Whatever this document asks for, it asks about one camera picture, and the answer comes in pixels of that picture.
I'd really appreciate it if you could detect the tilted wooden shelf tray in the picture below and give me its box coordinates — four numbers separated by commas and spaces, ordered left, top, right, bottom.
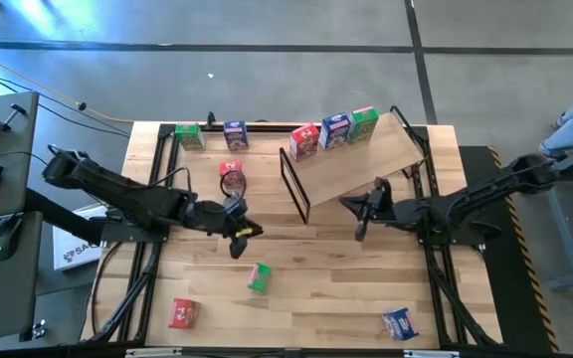
280, 104, 430, 226

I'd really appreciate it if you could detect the black hazard striped floor mat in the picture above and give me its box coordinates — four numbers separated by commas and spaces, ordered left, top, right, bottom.
458, 145, 562, 355

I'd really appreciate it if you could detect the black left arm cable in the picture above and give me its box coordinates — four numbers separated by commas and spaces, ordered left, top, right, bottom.
149, 165, 249, 203

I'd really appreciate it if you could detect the black computer mouse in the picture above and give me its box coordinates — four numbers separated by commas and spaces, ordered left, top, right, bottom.
0, 213, 25, 262

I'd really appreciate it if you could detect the black desk leg bar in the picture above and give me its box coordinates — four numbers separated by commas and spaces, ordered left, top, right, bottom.
23, 187, 118, 246

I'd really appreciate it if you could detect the yellow floor cable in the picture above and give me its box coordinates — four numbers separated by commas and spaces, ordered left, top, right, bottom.
0, 46, 134, 124

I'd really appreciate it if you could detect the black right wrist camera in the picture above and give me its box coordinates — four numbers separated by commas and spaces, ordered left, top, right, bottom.
373, 188, 392, 213

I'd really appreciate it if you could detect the black aluminium table frame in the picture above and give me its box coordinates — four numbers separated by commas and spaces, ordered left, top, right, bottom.
81, 118, 504, 357

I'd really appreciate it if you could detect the black looped cable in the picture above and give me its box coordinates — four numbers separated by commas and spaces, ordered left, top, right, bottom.
90, 242, 119, 336

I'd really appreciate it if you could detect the red cereal box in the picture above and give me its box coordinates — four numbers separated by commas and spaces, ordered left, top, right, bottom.
218, 159, 247, 193
167, 297, 202, 330
288, 122, 320, 163

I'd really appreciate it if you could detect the black floor cable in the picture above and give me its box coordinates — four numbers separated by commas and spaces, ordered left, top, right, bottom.
0, 64, 132, 138

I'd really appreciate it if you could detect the white printed cardboard box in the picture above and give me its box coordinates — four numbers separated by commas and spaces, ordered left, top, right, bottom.
51, 202, 116, 272

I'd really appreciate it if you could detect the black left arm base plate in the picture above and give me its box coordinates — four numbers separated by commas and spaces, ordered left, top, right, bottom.
100, 208, 174, 245

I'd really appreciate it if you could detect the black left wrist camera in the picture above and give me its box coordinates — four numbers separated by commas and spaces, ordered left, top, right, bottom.
222, 195, 246, 216

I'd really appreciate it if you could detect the green cereal box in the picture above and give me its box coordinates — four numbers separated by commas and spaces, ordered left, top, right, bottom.
247, 262, 273, 294
348, 105, 381, 144
174, 122, 207, 152

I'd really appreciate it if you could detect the silver aluminium bracket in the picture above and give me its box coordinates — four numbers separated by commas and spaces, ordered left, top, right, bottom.
403, 349, 461, 358
125, 347, 183, 358

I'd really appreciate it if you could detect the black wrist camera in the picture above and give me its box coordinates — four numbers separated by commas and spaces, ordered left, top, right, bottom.
222, 195, 246, 216
373, 188, 392, 213

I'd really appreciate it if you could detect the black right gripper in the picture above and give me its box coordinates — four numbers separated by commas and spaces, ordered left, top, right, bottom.
339, 177, 393, 243

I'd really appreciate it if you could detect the blue cereal box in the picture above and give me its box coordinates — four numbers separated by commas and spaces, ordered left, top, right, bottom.
223, 119, 250, 152
382, 306, 421, 342
318, 111, 352, 151

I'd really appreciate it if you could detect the dark grey desk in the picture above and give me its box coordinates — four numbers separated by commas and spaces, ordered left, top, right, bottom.
0, 211, 44, 345
0, 90, 40, 220

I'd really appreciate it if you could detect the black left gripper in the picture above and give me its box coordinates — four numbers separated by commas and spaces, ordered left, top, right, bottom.
197, 201, 264, 260

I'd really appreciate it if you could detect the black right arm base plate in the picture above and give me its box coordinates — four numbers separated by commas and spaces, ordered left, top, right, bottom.
413, 205, 489, 249

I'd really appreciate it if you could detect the black desk cable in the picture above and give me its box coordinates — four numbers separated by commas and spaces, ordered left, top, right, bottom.
0, 150, 52, 168

